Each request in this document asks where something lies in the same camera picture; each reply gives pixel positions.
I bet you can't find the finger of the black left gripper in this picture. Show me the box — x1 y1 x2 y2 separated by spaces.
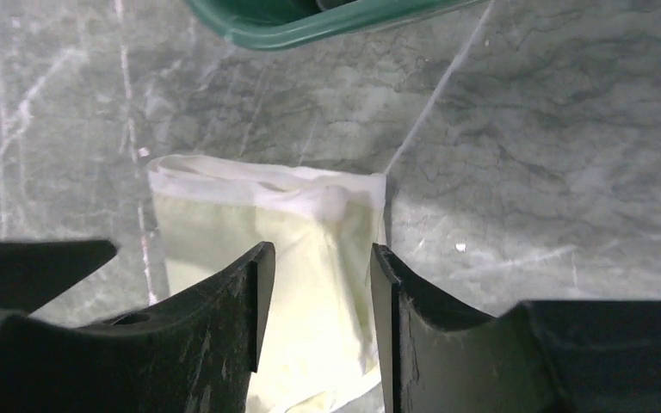
0 239 118 313

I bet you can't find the cream cloth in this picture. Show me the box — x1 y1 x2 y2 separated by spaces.
147 155 386 412

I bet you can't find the green compartment organizer tray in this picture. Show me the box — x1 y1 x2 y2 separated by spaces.
186 0 475 52

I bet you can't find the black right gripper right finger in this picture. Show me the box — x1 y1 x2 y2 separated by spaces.
370 244 661 412

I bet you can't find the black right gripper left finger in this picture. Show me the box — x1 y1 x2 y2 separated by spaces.
0 242 275 412

